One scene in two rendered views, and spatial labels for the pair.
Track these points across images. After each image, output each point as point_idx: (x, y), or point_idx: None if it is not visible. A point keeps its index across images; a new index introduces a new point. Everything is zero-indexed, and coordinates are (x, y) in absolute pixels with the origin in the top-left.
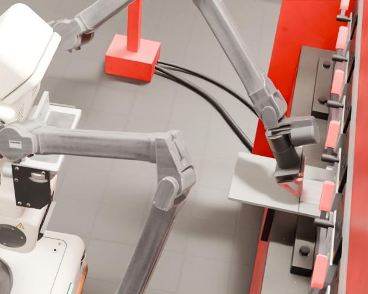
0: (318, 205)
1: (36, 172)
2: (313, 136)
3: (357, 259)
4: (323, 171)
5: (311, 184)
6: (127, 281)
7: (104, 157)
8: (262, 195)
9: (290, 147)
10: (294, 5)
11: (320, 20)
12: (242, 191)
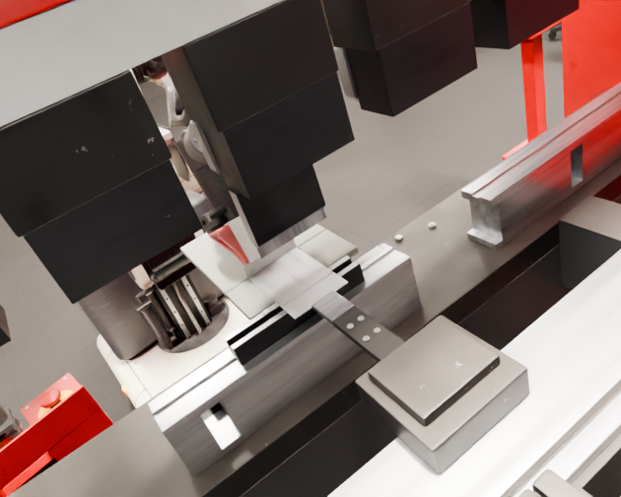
0: (263, 293)
1: None
2: (188, 134)
3: None
4: (342, 244)
5: (295, 258)
6: None
7: None
8: (217, 255)
9: (203, 165)
10: (579, 18)
11: None
12: (202, 246)
